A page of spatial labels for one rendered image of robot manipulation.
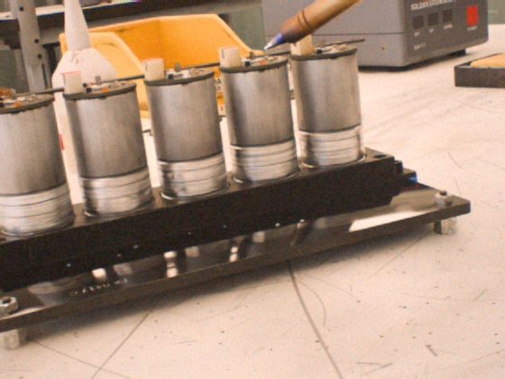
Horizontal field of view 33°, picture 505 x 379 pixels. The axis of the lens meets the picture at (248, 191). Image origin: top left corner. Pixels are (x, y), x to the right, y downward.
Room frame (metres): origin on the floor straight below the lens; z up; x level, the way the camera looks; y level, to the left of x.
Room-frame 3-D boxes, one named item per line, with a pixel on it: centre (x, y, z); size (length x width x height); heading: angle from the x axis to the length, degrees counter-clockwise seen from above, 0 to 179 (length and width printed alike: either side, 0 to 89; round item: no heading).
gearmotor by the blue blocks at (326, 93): (0.31, -0.03, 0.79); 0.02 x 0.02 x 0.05
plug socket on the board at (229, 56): (0.30, 0.00, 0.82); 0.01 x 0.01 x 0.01; 20
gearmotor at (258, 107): (0.30, -0.01, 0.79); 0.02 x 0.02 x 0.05
